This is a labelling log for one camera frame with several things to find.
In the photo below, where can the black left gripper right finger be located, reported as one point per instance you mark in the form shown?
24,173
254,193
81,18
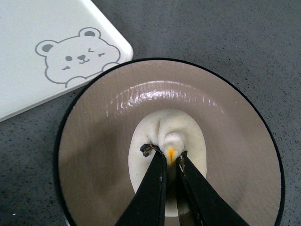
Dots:
198,203

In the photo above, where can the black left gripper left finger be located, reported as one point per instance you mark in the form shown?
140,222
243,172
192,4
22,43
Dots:
147,207

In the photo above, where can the tan plate with black rim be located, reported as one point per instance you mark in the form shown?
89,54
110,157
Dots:
93,142

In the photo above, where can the white steamed bun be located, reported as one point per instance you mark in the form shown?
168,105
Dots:
174,132

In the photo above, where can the white rectangular bear tray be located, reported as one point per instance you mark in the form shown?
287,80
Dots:
51,47

